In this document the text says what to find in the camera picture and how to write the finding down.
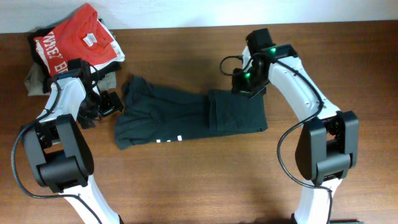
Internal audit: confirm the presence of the dark green t-shirt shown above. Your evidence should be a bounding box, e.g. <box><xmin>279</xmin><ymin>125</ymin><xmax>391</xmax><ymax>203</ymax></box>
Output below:
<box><xmin>114</xmin><ymin>77</ymin><xmax>268</xmax><ymax>150</ymax></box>

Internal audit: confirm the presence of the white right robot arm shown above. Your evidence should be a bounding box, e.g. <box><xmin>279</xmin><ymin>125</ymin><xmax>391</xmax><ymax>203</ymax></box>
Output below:
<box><xmin>234</xmin><ymin>44</ymin><xmax>359</xmax><ymax>224</ymax></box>

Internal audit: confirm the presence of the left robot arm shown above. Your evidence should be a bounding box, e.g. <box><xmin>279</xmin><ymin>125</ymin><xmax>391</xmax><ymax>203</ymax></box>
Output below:
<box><xmin>19</xmin><ymin>68</ymin><xmax>123</xmax><ymax>223</ymax></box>

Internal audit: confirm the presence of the olive grey folded garment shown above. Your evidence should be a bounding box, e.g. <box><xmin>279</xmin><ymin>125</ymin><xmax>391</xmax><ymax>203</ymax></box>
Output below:
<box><xmin>24</xmin><ymin>35</ymin><xmax>118</xmax><ymax>97</ymax></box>

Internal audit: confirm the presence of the black folded shirt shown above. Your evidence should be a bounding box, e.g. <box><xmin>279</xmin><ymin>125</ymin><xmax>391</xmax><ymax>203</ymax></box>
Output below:
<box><xmin>28</xmin><ymin>19</ymin><xmax>123</xmax><ymax>94</ymax></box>

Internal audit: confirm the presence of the red folded t-shirt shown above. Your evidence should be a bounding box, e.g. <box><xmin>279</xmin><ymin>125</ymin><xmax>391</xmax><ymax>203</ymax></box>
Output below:
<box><xmin>34</xmin><ymin>2</ymin><xmax>118</xmax><ymax>78</ymax></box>

